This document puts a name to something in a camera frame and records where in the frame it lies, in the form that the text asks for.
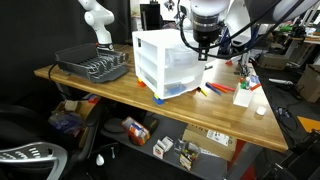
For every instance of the blue yellow block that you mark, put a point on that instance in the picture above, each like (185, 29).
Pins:
(158, 100)

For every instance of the dark round disc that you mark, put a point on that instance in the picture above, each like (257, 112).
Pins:
(112, 126)

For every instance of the labelled cardboard box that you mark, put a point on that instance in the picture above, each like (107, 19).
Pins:
(208, 140)

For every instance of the long red marker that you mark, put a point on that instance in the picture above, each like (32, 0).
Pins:
(225, 87)

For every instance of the small black item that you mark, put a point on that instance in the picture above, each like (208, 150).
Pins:
(153, 125)

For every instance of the translucent drawer with blue contents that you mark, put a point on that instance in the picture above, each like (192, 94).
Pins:
(180, 88)

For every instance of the grey dish rack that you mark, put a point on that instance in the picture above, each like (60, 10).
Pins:
(93, 65)

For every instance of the white robot arm without gripper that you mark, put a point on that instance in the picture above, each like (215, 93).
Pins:
(98, 20)

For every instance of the yellow marker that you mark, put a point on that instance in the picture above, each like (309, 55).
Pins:
(203, 92)

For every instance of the flat white object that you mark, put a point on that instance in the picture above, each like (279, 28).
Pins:
(281, 81)

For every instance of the white robot arm with gripper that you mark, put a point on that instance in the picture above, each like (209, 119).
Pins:
(208, 6)

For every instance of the black floor equipment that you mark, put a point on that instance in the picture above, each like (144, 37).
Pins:
(293, 160)

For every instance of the short red marker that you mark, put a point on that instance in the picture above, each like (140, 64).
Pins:
(241, 80)

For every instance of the empty translucent drawer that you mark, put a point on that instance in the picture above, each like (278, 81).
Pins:
(181, 75)

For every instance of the black monitor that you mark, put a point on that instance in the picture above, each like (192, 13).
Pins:
(150, 15)

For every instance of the blue marker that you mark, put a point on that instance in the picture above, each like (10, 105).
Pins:
(213, 88)

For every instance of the short green marker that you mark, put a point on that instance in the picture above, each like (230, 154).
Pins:
(243, 85)

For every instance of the large plain cardboard box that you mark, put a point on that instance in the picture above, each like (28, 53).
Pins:
(310, 85)

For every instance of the white pen holder box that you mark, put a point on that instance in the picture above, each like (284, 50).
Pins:
(242, 96)

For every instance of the translucent drawer with clear contents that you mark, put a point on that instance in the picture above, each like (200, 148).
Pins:
(183, 56)

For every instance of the orange block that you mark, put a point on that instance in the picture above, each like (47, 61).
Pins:
(141, 83)

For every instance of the black grey mesh office chair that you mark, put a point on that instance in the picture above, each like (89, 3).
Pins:
(33, 155)

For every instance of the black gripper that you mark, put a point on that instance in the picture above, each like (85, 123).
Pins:
(206, 33)

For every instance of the clear container with items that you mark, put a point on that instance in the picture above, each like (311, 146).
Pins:
(188, 153)

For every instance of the long orange marker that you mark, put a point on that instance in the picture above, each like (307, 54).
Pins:
(219, 88)

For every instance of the small red object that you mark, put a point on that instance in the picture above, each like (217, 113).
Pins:
(229, 62)

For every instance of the orange-red marker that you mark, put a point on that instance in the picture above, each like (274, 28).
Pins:
(256, 87)

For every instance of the clear plastic bag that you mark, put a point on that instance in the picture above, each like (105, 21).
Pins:
(65, 121)

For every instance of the small white box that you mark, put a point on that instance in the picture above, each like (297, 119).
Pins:
(162, 146)

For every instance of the white bulb-shaped object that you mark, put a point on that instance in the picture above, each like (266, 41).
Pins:
(99, 160)

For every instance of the open cardboard box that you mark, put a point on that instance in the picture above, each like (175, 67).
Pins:
(85, 111)

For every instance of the orange white package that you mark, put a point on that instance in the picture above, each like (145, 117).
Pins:
(136, 131)

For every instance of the small plain cardboard box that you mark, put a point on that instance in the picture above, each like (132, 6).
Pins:
(273, 61)

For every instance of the grey lower shelf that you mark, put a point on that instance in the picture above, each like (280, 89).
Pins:
(166, 166)

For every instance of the white purple marker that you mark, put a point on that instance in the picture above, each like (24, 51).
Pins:
(248, 82)

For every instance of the white plastic drawer unit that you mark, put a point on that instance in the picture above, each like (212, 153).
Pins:
(150, 50)

